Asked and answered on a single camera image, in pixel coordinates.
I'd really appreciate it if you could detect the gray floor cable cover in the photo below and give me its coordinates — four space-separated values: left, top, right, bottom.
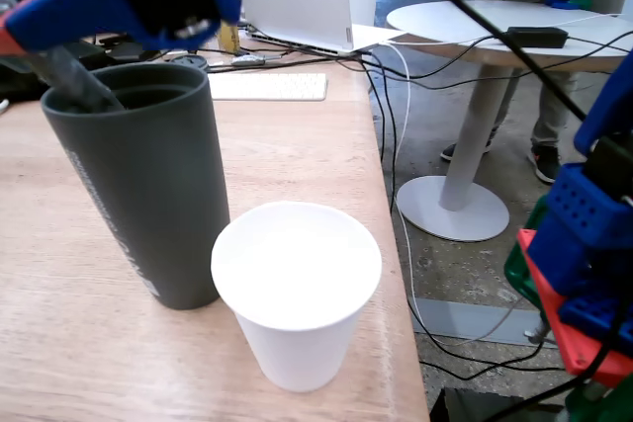
408 295 558 345

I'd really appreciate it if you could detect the gold drink can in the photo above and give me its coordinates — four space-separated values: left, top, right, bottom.
217 21 241 54

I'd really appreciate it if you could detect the foil-wrapped fork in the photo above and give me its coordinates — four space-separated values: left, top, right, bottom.
29 44 125 115

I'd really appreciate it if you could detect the round white pedestal table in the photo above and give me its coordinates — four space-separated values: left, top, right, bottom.
385 0 633 243

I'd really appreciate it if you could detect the crumpled foil piece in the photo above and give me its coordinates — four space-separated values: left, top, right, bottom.
230 54 267 69

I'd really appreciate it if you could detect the white keyboard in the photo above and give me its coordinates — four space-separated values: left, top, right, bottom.
207 73 328 103

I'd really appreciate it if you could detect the black power adapter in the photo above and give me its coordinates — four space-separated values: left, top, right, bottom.
506 25 569 49

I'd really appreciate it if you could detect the large white paper cup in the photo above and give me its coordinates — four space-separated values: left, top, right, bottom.
210 201 384 393

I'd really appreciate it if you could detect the dark gray tall tumbler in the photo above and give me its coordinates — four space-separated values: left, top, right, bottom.
40 63 231 312

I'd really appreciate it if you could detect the white cable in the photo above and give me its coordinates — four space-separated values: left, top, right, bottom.
378 40 525 349

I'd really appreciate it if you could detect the red robot base plate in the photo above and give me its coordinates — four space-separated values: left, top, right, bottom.
517 228 633 388

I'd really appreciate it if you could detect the small black power brick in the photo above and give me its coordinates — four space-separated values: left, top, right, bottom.
98 36 164 66

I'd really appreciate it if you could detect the black round lid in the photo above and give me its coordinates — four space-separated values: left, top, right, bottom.
169 54 210 73

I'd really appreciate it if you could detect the green clamp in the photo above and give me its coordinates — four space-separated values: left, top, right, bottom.
563 372 633 422
503 194 550 314

